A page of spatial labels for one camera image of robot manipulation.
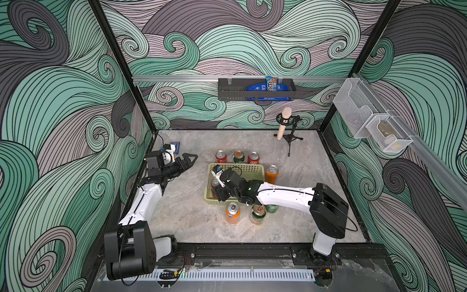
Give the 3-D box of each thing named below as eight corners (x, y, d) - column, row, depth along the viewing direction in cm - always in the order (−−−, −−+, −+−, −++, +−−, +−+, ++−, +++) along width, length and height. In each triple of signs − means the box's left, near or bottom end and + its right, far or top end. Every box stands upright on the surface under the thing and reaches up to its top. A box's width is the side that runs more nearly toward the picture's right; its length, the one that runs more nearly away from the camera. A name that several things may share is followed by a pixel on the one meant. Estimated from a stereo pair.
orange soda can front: (226, 225, 83) (225, 216, 74) (226, 211, 87) (225, 202, 78) (239, 225, 83) (240, 216, 74) (239, 211, 87) (240, 202, 78)
